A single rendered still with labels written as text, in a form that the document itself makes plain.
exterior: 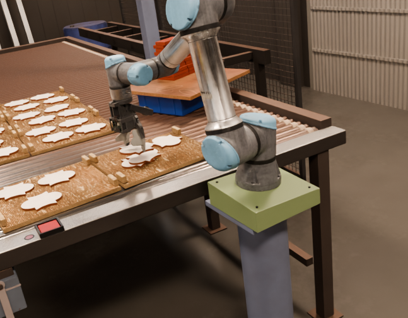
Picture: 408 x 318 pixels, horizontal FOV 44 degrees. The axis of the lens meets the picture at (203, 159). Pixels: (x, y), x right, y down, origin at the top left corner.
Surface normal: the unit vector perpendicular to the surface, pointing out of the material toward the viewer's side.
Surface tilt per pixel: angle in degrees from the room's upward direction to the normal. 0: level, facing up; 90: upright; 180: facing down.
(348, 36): 90
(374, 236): 0
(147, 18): 90
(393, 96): 90
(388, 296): 0
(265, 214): 90
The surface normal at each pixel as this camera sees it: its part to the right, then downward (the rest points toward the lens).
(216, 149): -0.65, 0.44
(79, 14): 0.54, 0.26
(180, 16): -0.72, 0.19
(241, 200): -0.04, -0.91
